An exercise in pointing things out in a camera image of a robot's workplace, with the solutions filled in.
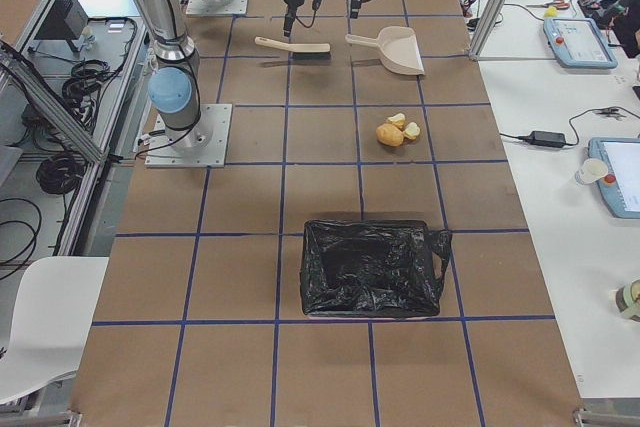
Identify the cream plastic dustpan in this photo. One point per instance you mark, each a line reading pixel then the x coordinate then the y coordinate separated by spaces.
pixel 397 49

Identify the bin with black trash bag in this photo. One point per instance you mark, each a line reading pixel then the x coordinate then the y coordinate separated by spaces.
pixel 373 268

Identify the pale peeled potato chunk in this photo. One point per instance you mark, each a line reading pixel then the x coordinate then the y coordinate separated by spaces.
pixel 398 120

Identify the brown potato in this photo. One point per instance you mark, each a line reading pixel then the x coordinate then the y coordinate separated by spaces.
pixel 389 135

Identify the yellow sponge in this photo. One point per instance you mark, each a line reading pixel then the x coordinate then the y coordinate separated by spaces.
pixel 550 12

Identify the blue teach pendant far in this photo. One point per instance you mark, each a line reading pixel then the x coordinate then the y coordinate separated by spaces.
pixel 578 43

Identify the blue teach pendant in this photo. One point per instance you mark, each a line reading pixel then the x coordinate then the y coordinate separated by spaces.
pixel 578 43
pixel 620 188

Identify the black power adapter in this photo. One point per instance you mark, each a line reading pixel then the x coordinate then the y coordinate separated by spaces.
pixel 544 139

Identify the white paper cup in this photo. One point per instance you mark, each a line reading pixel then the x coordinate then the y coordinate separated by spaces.
pixel 591 170

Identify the blue teach pendant near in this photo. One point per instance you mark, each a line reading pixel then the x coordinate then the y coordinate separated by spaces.
pixel 620 188

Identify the white chair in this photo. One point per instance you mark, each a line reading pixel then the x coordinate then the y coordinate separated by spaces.
pixel 52 315

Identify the tape roll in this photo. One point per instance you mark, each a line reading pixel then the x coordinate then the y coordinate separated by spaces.
pixel 627 301

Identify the orange handled scissors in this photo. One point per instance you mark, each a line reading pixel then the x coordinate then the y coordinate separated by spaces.
pixel 558 4

